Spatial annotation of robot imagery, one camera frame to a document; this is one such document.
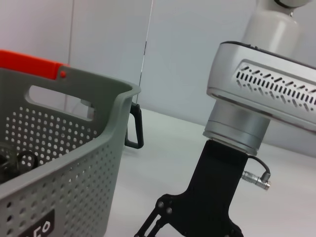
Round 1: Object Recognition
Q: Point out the glass teacup with black sleeve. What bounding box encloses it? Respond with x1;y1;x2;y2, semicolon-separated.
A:
0;147;40;185

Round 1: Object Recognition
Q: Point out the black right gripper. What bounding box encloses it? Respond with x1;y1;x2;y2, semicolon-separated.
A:
133;139;249;237

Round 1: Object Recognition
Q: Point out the grey perforated storage basket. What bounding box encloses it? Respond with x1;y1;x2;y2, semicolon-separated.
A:
0;66;143;237

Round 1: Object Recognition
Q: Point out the glass pitcher with black handle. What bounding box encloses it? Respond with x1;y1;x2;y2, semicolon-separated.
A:
124;102;145;151

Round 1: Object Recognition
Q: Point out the grey right arm cable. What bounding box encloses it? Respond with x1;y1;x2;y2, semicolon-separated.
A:
241;155;273;191

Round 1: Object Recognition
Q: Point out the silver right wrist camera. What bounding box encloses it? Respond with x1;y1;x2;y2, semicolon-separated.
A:
206;40;316;132

